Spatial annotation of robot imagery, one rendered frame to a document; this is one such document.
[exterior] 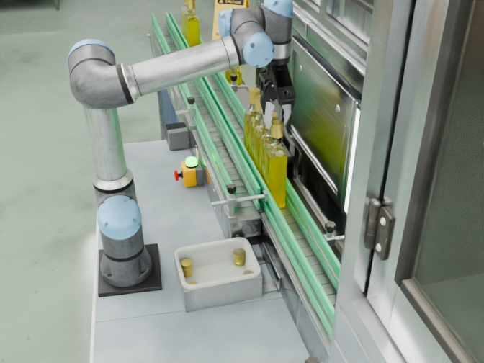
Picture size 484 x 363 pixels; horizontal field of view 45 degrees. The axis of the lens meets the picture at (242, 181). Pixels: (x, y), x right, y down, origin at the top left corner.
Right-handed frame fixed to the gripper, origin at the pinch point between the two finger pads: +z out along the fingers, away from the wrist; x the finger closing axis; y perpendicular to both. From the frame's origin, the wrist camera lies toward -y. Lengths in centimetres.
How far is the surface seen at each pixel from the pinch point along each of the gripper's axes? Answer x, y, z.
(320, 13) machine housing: -15.0, 9.8, -27.9
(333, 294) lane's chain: -2.4, -41.7, 27.5
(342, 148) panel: -12.0, -18.5, -1.1
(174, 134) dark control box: 21, 61, 33
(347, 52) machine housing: -14.7, -10.1, -23.9
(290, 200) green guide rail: -3.5, -5.0, 23.7
